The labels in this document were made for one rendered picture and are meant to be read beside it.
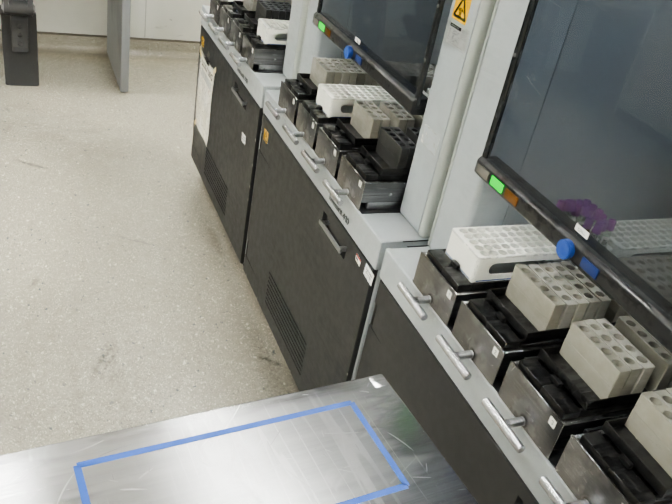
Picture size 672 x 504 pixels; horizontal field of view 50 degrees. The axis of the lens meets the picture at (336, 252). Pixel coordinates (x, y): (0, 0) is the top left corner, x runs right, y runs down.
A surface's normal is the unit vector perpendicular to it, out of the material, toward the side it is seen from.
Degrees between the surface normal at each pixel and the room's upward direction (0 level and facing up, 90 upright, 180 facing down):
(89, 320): 0
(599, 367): 90
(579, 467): 90
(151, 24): 90
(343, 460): 0
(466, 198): 90
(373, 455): 0
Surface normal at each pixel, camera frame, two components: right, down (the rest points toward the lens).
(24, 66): 0.36, 0.54
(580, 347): -0.92, 0.04
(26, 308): 0.18, -0.84
